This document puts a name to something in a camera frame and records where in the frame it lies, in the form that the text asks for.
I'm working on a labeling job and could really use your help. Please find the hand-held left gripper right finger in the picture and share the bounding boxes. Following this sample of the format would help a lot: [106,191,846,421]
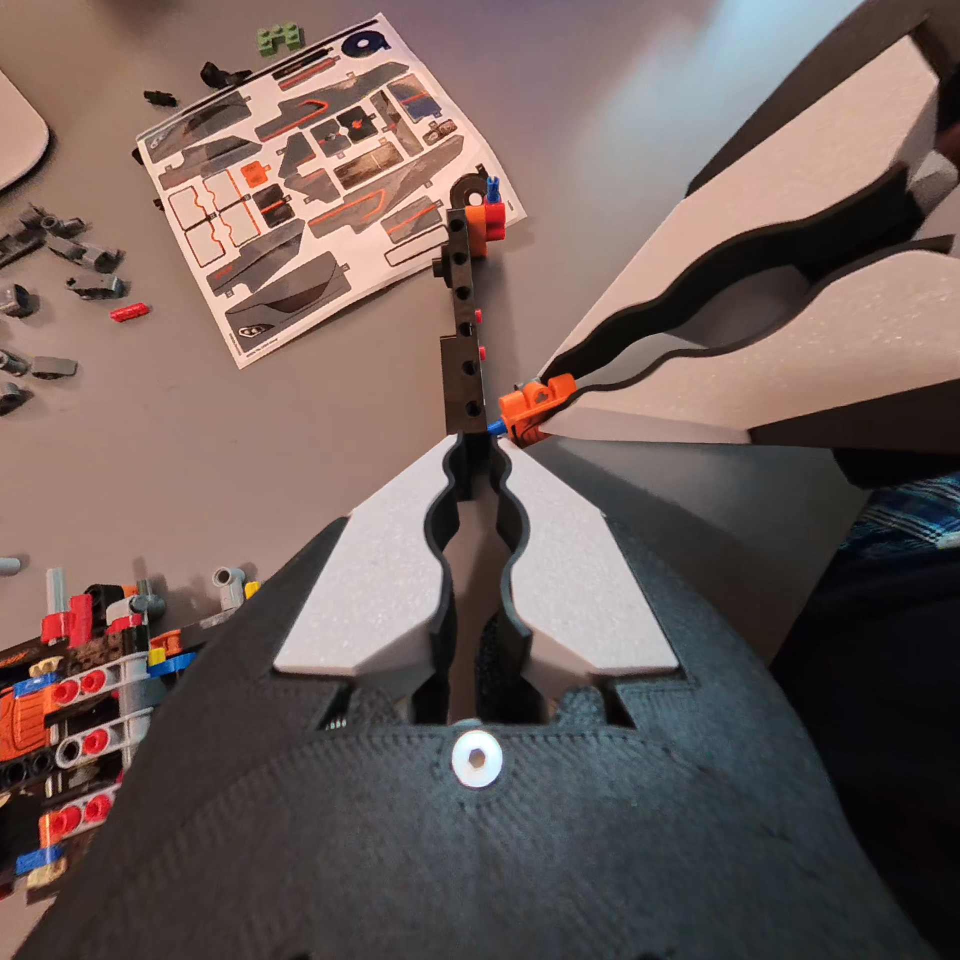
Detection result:
[493,435,681,717]

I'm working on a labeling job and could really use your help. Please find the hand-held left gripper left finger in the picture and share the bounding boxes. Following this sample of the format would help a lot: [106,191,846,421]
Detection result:
[273,436,462,723]

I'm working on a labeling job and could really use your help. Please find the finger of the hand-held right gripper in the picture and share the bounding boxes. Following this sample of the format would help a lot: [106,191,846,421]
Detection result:
[525,234,960,453]
[536,0,960,380]

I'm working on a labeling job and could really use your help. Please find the small orange lego assembly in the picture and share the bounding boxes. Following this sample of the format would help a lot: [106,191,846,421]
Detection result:
[487,373,579,450]

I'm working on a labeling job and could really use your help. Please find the black lego beam assembly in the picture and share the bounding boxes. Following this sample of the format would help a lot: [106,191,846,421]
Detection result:
[430,176,512,502]

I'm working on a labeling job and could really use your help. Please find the multicoloured lego car chassis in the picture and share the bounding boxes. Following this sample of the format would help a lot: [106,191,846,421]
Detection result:
[0,566,261,913]

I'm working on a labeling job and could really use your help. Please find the lego sticker sheet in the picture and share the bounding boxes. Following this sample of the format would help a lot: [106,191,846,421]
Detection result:
[135,12,528,370]

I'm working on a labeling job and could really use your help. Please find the pile of grey lego pieces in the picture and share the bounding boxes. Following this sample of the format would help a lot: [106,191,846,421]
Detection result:
[0,203,128,418]

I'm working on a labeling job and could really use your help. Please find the person's navy trousers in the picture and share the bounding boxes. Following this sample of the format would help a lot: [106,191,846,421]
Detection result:
[768,525,960,960]

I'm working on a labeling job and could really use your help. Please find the light grey rounded pad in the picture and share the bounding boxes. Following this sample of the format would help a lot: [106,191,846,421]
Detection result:
[0,70,51,193]

